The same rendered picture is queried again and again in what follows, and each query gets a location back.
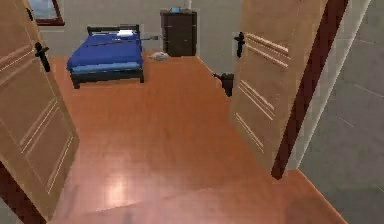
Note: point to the light blue box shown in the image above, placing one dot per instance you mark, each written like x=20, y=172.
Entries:
x=175, y=9

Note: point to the window with red-brown frame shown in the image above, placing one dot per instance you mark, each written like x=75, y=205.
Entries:
x=46, y=11

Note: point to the white pillow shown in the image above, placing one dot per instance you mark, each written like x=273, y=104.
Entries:
x=125, y=32

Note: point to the dark brown chest of drawers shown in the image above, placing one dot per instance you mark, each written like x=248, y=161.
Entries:
x=179, y=32

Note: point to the small black furniture piece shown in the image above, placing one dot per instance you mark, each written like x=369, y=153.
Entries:
x=227, y=82

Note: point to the thin dark rod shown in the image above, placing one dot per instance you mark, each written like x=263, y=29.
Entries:
x=133, y=40

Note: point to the tan wooden room door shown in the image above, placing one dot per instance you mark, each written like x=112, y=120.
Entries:
x=266, y=83
x=30, y=123

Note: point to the grey cloth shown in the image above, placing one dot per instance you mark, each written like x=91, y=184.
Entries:
x=159, y=56

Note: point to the blue bed with black frame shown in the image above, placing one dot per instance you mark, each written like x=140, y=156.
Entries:
x=106, y=55

